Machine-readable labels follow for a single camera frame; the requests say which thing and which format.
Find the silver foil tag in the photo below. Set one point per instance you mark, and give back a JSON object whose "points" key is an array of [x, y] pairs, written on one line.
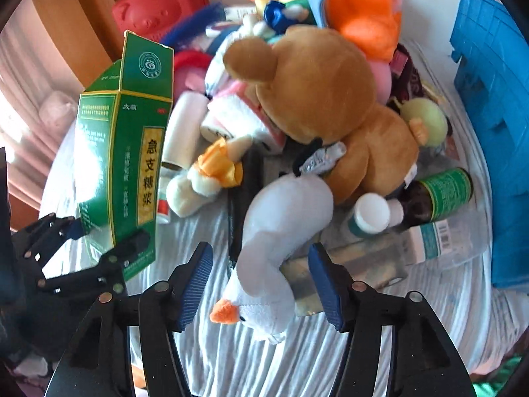
{"points": [[322, 157]]}

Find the green ball plush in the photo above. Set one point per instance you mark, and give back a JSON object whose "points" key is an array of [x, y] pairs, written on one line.
{"points": [[425, 118]]}

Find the green cloth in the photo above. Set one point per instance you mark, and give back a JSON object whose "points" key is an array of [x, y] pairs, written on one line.
{"points": [[494, 386]]}

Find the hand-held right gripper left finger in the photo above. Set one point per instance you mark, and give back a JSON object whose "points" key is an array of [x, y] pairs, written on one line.
{"points": [[194, 287]]}

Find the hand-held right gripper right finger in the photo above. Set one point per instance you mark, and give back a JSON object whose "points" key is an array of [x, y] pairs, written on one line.
{"points": [[328, 293]]}

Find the pale curtain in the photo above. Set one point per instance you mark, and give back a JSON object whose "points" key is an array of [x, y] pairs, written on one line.
{"points": [[24, 91]]}

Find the white capped bottle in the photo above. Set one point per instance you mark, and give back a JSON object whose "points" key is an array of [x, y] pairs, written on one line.
{"points": [[372, 213]]}

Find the orange plush toy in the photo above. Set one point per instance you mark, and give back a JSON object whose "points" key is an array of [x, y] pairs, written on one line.
{"points": [[363, 20]]}

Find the white goose plush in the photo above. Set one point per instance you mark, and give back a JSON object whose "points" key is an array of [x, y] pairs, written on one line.
{"points": [[285, 223]]}

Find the pink and white striped plush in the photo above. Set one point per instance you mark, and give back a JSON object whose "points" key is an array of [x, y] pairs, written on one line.
{"points": [[235, 107]]}

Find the red round toy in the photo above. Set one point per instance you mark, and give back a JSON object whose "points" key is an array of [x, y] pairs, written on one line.
{"points": [[190, 60]]}

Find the green medicine box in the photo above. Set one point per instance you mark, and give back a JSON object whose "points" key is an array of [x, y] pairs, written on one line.
{"points": [[124, 165]]}

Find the clear bottle with green label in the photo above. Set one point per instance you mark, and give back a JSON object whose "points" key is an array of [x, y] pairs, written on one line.
{"points": [[438, 242]]}

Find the brown bear plush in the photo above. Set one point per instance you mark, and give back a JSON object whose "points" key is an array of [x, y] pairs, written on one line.
{"points": [[322, 91]]}

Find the white plush with orange bow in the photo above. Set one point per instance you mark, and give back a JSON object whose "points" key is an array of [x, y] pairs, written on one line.
{"points": [[194, 186]]}

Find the maroon patterned cloth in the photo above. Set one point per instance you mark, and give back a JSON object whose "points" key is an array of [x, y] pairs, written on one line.
{"points": [[407, 78]]}

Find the blue fuzzy stick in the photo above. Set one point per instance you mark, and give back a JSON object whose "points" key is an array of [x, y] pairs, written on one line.
{"points": [[198, 20]]}

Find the rainbow plush toy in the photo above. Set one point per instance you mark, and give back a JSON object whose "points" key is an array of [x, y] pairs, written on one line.
{"points": [[281, 4]]}

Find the white cylinder roll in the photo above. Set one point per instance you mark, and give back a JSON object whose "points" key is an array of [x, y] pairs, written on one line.
{"points": [[186, 128]]}

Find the blue plastic crate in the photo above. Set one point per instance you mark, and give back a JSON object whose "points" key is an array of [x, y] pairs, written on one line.
{"points": [[504, 132]]}

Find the brown bottle with green label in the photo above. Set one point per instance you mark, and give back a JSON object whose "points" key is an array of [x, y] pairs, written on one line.
{"points": [[446, 192]]}

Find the red bear-faced plastic case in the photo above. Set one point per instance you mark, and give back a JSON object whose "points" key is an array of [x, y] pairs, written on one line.
{"points": [[161, 4]]}

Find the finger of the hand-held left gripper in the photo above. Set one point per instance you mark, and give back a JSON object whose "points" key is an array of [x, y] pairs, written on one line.
{"points": [[74, 228], [132, 248]]}

